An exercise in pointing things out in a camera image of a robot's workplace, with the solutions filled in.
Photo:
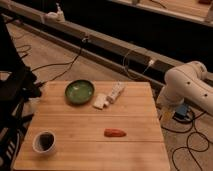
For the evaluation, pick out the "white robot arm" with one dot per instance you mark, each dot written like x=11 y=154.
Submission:
x=187 y=81

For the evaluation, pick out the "white rectangular block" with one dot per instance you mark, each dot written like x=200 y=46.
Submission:
x=117 y=89

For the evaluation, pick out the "small white sponge piece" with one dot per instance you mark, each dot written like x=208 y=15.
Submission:
x=100 y=101

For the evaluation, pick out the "green bowl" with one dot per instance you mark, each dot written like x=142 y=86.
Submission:
x=79 y=92

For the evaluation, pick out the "blue box on floor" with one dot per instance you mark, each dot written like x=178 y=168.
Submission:
x=181 y=111

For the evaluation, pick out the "white cup with dark liquid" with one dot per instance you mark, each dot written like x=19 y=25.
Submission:
x=44 y=143

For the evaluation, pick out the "grey metal rail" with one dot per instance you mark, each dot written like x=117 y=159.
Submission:
x=158 y=42

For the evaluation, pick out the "white object on rail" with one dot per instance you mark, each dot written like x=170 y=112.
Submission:
x=58 y=15

